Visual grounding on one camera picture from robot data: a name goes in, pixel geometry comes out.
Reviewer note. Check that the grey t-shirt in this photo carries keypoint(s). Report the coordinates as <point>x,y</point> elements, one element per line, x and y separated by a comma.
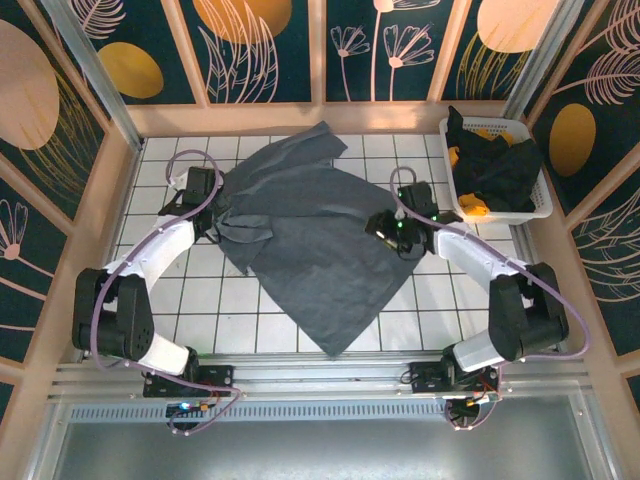
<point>320,260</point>

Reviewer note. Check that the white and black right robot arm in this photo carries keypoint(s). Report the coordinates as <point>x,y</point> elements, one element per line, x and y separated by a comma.
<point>470,250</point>

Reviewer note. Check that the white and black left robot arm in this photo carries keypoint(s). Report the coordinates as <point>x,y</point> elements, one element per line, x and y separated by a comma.
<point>165,245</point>

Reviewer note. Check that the yellow t-shirt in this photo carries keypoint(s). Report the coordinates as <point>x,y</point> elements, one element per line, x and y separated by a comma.
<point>475,204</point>

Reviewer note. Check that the black and yellow clothes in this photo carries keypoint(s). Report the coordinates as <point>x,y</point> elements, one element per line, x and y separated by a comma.
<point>505,170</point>

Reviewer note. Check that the white plastic basket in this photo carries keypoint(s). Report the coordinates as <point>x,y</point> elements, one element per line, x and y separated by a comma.
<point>542,200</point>

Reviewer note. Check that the perforated metal strip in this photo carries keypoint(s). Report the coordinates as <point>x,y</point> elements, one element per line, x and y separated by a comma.
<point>320,410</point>

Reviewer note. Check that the grey metal plate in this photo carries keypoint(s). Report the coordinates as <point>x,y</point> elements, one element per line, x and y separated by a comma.
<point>320,450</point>

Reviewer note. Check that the short aluminium side rail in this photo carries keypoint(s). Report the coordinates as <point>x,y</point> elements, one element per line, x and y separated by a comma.
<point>522,245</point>

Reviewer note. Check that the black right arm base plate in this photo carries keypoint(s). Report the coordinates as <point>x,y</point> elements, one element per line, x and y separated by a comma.
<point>425,377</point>

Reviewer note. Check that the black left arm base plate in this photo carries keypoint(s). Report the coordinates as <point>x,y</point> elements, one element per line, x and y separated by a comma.
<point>215,374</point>

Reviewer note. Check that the long aluminium base rail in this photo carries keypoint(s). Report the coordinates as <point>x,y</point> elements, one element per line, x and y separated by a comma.
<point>320,372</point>

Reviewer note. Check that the aluminium corner post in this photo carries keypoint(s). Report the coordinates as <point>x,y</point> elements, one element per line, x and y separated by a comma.
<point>107,95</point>
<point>537,55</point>

